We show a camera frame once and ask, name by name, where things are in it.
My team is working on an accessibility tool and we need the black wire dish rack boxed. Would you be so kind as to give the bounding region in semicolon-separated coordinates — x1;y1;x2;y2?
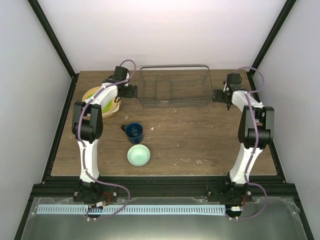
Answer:
137;64;213;108

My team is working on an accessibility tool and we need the dark blue mug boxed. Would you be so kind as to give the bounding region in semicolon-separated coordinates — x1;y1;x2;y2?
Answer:
121;122;144;145

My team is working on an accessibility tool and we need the pale green bowl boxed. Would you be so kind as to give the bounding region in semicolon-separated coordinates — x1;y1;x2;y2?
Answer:
127;144;151;167

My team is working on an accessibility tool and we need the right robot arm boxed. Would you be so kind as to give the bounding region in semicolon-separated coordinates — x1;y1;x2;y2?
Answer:
212;73;275;184

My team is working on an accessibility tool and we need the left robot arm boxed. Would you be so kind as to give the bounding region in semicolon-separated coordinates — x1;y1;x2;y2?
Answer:
71;63;137;184

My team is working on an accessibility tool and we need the orange bowl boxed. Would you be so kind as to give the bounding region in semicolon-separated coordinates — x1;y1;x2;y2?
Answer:
82;86;122;118

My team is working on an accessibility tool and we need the lime green plate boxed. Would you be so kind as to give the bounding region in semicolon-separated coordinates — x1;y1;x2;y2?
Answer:
82;92;118;116

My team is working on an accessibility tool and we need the light blue slotted strip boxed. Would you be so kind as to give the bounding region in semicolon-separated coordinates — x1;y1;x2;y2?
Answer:
36;204;226;216

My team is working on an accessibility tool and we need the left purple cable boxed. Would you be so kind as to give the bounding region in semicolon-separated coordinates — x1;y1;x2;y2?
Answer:
74;59;137;222

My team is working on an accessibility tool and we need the purple cable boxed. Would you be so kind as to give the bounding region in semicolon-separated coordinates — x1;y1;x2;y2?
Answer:
228;66;268;221
74;59;137;222

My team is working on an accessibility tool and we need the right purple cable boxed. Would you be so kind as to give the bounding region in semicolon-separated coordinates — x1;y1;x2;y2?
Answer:
228;66;268;221

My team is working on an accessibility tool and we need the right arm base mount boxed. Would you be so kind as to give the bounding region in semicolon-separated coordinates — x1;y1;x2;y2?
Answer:
205;177;252;204

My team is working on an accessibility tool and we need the black aluminium frame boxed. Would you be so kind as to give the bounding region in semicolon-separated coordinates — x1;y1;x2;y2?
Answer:
14;0;314;240

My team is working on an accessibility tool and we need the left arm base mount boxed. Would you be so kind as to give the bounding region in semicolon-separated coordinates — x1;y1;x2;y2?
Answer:
73;180;118;204

